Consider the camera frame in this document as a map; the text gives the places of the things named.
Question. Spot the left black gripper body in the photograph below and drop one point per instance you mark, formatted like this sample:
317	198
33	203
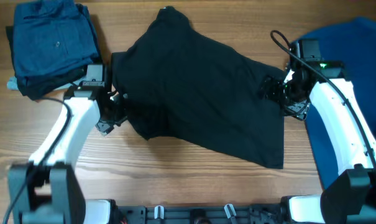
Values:
112	116

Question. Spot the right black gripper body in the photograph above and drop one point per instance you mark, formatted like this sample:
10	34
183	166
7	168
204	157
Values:
273	90

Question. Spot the black t-shirt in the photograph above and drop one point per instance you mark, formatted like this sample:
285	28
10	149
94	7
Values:
176	82

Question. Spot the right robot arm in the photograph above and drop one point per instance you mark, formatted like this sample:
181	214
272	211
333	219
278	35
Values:
313	82

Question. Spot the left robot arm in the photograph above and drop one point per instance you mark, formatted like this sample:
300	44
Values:
45	189

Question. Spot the blue t-shirt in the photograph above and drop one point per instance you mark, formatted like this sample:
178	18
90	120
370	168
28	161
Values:
353	43

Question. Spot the folded blue denim shirt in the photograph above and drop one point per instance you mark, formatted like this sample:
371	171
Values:
50	10

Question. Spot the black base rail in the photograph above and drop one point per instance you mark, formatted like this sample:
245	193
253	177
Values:
226	214

